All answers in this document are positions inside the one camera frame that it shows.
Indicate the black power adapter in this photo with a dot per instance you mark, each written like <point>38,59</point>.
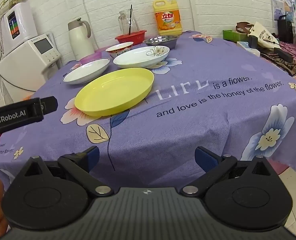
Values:
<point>252,42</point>

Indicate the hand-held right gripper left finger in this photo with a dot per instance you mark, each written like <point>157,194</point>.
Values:
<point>93,155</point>

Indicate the patterned brown cloth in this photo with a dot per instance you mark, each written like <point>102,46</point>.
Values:
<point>287,66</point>

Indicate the yellow detergent bottle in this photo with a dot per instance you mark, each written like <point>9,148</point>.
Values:
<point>167,17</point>

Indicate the brown bag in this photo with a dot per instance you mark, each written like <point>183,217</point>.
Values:
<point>242,27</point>

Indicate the pink translucent plastic bowl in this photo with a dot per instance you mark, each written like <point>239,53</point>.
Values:
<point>90,58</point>

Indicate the yellow plastic plate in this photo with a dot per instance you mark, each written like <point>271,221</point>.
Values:
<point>113,92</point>

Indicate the purple floral tablecloth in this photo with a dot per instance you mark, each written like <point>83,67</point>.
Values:
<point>187,130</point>

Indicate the white plate with blue rim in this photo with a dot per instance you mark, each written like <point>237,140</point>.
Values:
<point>86,71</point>

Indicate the white power strip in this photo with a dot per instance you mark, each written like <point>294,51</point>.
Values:
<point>246,47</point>

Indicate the white wall water purifier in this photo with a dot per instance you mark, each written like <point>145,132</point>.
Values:
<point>15,22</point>

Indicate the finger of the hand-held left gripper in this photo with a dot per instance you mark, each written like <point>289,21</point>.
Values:
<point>50,106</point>

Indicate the stainless steel bowl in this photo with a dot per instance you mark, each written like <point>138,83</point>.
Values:
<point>160,41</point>

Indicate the black small appliance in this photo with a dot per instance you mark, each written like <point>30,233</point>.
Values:
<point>285,30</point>

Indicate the cream printed tote bag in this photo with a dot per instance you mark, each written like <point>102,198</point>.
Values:
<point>264,36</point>

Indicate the white bowl with red pattern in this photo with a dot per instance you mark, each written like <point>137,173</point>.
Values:
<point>119,48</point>

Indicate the red plastic basket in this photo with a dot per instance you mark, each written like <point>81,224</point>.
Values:
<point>135,37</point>

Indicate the green box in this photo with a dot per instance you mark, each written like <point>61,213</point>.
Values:
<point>231,36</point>

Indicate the black power brick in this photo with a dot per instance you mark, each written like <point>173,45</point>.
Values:
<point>284,54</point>

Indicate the wall picture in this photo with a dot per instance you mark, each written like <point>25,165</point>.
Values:
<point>279,10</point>

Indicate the white thermos jug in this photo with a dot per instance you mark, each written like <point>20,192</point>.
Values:
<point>79,42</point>

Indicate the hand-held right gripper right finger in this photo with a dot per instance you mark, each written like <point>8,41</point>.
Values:
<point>204,158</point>

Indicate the white countertop water dispenser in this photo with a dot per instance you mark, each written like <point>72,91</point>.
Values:
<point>25,65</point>

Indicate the white plate with floral print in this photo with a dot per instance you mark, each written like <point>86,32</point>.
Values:
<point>138,57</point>

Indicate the clear drinking glass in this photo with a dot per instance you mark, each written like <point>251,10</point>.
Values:
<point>124,23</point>

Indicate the black stirring stick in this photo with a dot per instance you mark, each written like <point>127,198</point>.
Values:
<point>130,17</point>

